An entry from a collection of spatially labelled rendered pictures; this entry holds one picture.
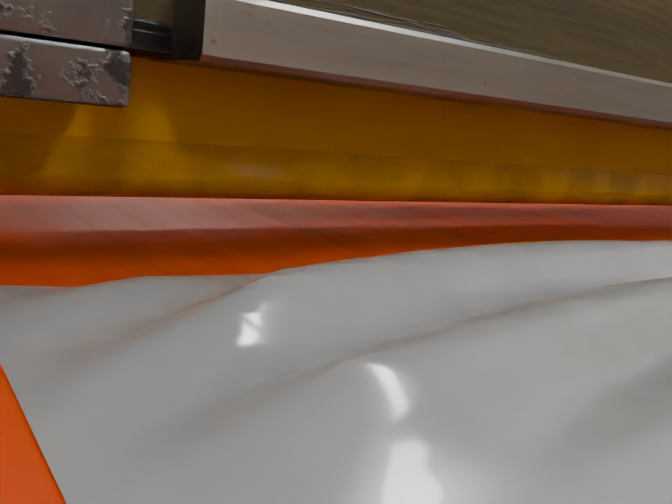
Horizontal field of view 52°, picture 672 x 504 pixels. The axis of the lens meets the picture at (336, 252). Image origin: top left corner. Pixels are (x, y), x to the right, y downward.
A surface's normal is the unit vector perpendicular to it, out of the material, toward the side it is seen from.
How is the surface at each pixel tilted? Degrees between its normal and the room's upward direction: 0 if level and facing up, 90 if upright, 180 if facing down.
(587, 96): 90
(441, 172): 90
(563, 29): 90
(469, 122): 90
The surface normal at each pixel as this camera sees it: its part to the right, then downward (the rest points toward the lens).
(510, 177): 0.56, 0.23
